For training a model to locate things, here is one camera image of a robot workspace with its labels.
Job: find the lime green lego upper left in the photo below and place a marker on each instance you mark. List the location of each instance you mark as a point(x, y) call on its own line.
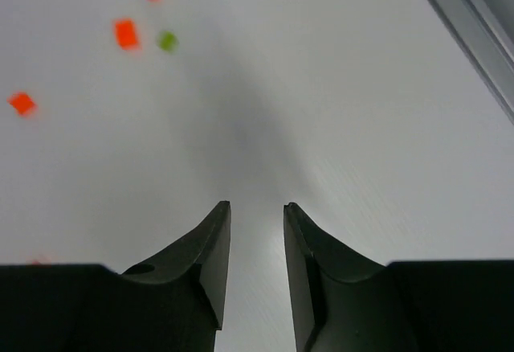
point(167, 41)

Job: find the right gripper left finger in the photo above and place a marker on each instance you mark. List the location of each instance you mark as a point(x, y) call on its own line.
point(172, 301)

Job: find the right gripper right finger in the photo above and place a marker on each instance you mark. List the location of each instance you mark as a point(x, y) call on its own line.
point(343, 301)

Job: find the orange two-by-two lego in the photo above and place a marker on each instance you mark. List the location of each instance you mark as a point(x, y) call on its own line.
point(125, 32)

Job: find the aluminium table edge rail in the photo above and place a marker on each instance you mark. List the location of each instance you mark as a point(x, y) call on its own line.
point(483, 29)

